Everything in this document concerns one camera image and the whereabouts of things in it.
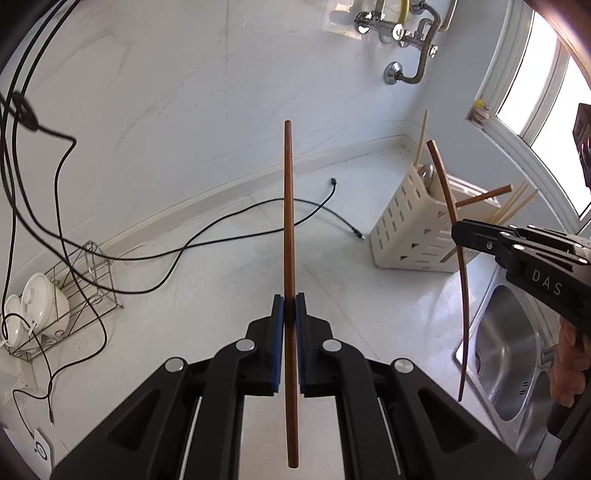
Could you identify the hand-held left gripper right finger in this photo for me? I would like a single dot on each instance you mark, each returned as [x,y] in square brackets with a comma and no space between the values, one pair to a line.
[301,341]

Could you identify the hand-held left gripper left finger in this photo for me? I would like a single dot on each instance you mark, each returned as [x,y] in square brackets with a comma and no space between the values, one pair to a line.
[277,341]

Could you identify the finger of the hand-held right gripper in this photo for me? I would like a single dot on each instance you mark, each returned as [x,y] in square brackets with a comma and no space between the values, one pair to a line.
[554,242]
[480,237]

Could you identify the cream plastic utensil holder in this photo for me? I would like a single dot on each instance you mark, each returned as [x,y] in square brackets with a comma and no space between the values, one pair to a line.
[406,230]

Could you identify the silver spoon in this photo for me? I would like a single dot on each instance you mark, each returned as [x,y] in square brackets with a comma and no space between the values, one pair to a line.
[427,175]

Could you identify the person's right hand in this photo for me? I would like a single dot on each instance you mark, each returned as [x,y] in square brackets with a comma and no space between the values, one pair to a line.
[570,369]

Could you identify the stainless steel sink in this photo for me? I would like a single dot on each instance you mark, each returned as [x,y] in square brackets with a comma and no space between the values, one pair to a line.
[503,350]

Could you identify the small yellow lid jar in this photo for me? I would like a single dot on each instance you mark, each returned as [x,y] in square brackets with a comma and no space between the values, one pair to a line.
[480,113]

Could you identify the small white device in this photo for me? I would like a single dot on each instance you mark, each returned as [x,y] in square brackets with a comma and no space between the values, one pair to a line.
[41,448]

